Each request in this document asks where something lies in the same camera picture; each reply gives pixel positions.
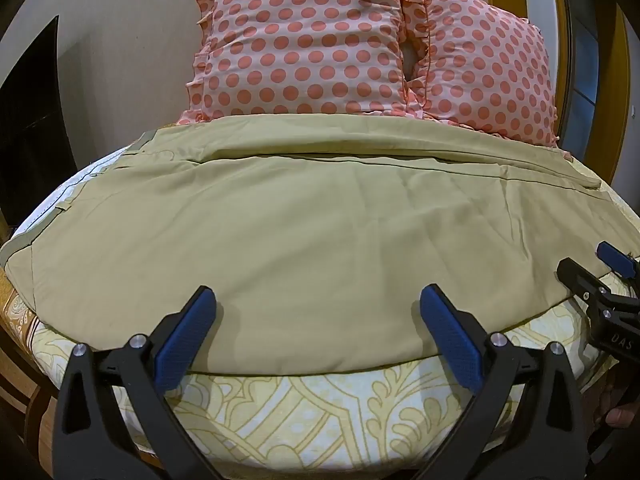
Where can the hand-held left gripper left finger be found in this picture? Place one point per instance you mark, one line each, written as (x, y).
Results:
(186, 340)

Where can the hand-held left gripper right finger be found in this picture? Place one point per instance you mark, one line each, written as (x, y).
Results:
(452, 345)

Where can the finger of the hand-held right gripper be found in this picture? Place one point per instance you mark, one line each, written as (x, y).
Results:
(614, 256)
(580, 277)

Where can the khaki pants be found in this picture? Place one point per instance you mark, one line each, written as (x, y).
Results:
(300, 235)

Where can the person's right hand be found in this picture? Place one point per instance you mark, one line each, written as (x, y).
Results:
(624, 416)

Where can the yellow patterned bed sheet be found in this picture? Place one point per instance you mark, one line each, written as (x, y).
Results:
(300, 420)

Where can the glass window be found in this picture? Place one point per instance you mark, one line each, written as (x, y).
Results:
(595, 50)

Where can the pink polka dot pillow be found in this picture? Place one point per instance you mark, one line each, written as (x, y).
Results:
(480, 70)
(305, 45)

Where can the dark cabinet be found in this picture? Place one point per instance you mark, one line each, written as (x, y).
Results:
(30, 125)

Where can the wooden bed frame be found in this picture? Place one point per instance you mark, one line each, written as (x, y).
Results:
(27, 410)

